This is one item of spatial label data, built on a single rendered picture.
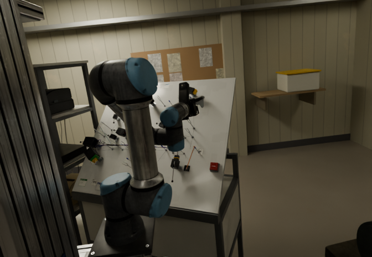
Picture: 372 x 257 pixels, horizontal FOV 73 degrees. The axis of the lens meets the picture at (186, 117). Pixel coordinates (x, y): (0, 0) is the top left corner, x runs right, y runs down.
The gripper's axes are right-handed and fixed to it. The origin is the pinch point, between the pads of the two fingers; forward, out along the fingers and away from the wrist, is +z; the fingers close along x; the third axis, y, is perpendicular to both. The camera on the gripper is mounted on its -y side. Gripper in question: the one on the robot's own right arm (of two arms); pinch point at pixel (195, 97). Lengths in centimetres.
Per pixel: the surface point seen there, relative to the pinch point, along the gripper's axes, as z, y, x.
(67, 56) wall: 183, -78, -271
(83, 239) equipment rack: 20, 115, -149
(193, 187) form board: 12, 59, -20
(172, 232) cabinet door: 6, 89, -41
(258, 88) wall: 316, 43, -11
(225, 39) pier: 279, -48, -42
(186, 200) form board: 6, 65, -24
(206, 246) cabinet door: 6, 98, -18
